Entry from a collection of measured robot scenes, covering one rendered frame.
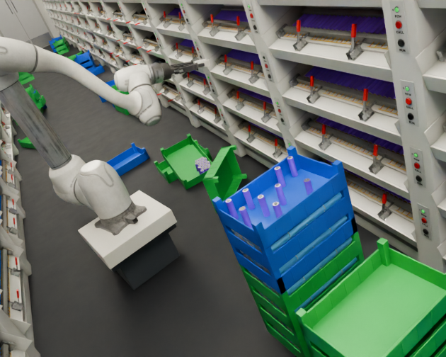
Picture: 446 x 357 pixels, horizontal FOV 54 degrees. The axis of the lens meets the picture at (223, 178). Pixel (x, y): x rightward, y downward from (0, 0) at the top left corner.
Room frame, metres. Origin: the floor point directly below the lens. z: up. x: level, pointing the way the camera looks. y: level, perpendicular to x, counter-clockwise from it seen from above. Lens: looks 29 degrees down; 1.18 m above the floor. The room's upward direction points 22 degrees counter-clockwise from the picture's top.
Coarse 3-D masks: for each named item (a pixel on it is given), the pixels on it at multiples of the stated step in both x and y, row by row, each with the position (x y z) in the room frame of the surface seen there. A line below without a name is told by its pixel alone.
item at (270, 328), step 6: (270, 324) 1.01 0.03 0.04; (270, 330) 1.00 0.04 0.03; (276, 330) 1.01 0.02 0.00; (276, 336) 0.97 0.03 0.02; (282, 336) 0.94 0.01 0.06; (282, 342) 0.95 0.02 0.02; (288, 342) 0.91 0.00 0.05; (288, 348) 0.92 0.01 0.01; (294, 348) 0.89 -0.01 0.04; (306, 348) 0.85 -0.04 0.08; (294, 354) 0.90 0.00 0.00; (300, 354) 0.86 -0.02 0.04; (306, 354) 0.84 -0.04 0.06
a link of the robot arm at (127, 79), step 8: (120, 72) 1.93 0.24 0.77; (128, 72) 1.93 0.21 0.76; (136, 72) 1.93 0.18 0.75; (144, 72) 1.93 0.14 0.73; (120, 80) 1.91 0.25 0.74; (128, 80) 1.91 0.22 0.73; (136, 80) 1.90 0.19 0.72; (144, 80) 1.91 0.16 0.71; (120, 88) 1.92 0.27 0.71; (128, 88) 1.91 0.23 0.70
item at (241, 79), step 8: (224, 48) 2.29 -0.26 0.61; (216, 56) 2.27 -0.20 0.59; (216, 64) 2.27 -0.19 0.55; (224, 64) 2.20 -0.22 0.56; (216, 72) 2.19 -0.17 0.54; (232, 72) 2.06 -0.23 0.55; (240, 72) 2.00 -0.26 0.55; (256, 72) 1.89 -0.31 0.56; (224, 80) 2.13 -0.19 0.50; (232, 80) 2.02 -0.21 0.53; (240, 80) 1.93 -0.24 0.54; (264, 80) 1.78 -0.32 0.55; (248, 88) 1.88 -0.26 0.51; (256, 88) 1.78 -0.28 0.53; (264, 88) 1.72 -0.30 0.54
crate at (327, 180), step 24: (288, 168) 1.13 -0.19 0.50; (312, 168) 1.07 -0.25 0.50; (336, 168) 0.96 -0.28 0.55; (240, 192) 1.06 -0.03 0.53; (264, 192) 1.08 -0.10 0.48; (288, 192) 1.03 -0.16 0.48; (312, 192) 0.92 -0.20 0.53; (336, 192) 0.94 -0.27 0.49; (240, 216) 1.01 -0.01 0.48; (288, 216) 0.88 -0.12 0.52; (264, 240) 0.84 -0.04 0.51
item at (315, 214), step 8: (328, 200) 0.95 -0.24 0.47; (336, 200) 0.96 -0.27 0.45; (320, 208) 0.93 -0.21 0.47; (312, 216) 0.91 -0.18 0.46; (304, 224) 0.90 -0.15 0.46; (288, 232) 0.89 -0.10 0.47; (296, 232) 0.90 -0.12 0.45; (248, 240) 0.93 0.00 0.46; (280, 240) 0.87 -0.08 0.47; (256, 248) 0.90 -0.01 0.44; (272, 248) 0.86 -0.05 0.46
